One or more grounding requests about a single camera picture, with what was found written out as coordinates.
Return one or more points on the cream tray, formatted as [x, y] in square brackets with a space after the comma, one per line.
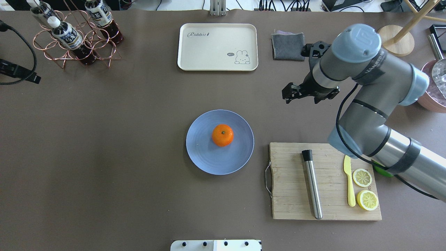
[217, 47]

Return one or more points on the tea bottle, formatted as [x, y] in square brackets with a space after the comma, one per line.
[42, 11]
[103, 19]
[70, 39]

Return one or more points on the lemon slice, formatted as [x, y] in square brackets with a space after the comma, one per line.
[362, 177]

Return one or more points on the orange mandarin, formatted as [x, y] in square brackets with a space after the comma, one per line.
[222, 135]

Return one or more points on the copper wire bottle rack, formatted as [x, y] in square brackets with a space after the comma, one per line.
[85, 34]

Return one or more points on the lemon half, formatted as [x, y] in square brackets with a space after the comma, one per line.
[367, 200]

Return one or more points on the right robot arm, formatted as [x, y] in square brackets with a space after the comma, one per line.
[386, 81]

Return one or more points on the wooden cutting board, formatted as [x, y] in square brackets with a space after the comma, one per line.
[290, 198]

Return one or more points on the pink ice bowl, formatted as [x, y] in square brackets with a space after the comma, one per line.
[432, 99]

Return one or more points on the aluminium frame post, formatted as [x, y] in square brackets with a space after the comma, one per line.
[217, 7]

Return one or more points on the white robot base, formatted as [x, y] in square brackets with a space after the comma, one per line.
[217, 245]

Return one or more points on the green lime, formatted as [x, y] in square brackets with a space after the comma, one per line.
[381, 171]

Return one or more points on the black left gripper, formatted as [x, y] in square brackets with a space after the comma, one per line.
[19, 72]

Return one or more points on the yellow plastic knife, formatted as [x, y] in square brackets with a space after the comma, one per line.
[348, 172]

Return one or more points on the grey cloth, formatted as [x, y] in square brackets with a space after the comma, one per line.
[287, 46]

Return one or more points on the blue plate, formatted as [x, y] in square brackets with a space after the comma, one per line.
[211, 158]

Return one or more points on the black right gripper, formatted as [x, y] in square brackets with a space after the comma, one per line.
[315, 87]

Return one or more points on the steel ice scoop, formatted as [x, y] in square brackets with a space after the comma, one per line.
[438, 71]

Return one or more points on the steel muddler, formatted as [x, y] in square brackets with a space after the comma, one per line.
[312, 183]

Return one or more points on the wooden cup stand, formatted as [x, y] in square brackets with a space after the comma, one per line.
[396, 39]

